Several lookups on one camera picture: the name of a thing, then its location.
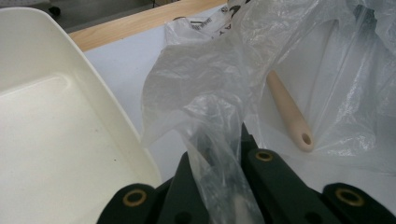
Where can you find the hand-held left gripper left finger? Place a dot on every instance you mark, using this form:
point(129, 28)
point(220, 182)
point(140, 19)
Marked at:
point(183, 193)

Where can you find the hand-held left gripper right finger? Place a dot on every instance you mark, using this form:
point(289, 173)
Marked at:
point(280, 186)

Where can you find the beige spoon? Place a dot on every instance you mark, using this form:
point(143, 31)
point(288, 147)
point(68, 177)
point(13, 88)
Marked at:
point(289, 112)

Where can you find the clear plastic bag smiley print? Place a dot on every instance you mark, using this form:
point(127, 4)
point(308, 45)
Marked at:
point(202, 77)

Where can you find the white plastic bin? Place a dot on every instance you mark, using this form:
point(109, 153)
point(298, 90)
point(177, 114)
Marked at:
point(62, 140)

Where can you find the white mat sheet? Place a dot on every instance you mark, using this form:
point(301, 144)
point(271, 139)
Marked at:
point(124, 62)

